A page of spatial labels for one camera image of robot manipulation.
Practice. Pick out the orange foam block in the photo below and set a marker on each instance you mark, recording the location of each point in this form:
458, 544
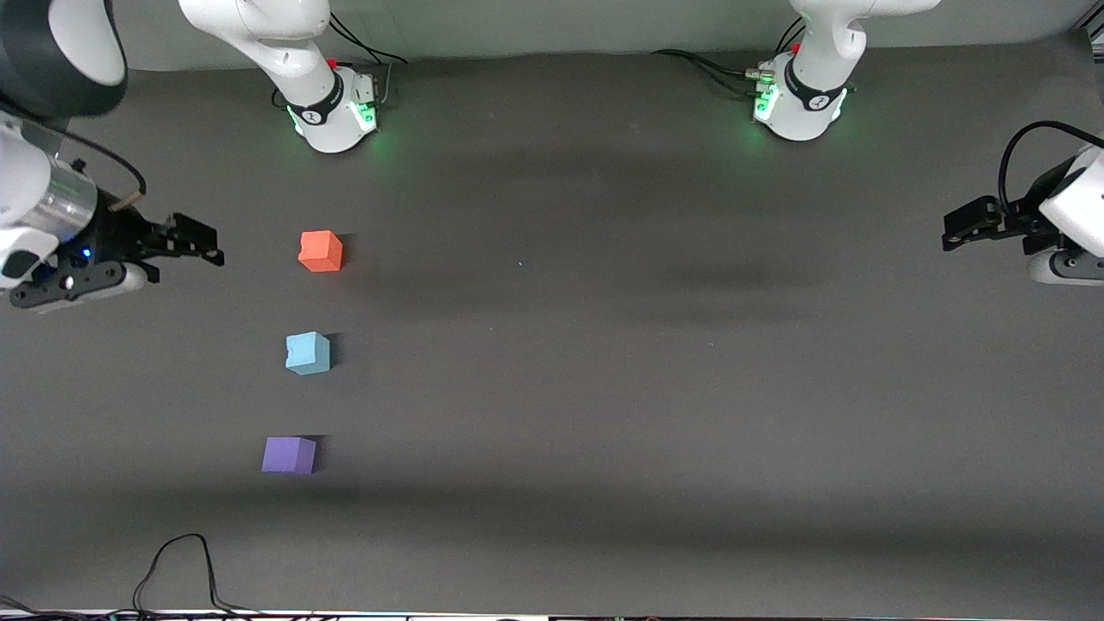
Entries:
321, 252

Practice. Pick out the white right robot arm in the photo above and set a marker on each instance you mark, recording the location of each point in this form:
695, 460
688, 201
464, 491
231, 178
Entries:
285, 52

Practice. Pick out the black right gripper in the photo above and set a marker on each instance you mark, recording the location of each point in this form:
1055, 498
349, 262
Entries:
115, 234

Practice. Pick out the purple foam block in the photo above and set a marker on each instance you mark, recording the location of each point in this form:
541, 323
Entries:
289, 455

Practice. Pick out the light blue foam block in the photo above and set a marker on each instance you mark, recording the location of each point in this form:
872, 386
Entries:
308, 354

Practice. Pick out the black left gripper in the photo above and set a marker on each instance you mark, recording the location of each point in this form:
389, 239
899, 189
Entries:
1024, 216

